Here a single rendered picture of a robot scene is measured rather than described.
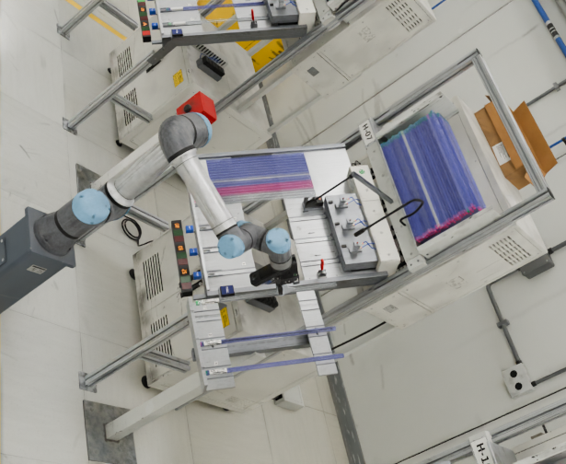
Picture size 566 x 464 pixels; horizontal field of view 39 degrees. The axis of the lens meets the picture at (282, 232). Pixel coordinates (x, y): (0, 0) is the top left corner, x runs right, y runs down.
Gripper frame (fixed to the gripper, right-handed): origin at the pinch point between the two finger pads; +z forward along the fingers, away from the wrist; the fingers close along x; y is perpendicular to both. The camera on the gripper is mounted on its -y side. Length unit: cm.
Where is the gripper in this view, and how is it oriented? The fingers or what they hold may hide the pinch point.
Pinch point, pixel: (278, 291)
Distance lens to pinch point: 280.3
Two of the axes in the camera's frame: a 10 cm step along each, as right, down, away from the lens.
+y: 9.7, -2.2, 0.7
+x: -2.3, -8.1, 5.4
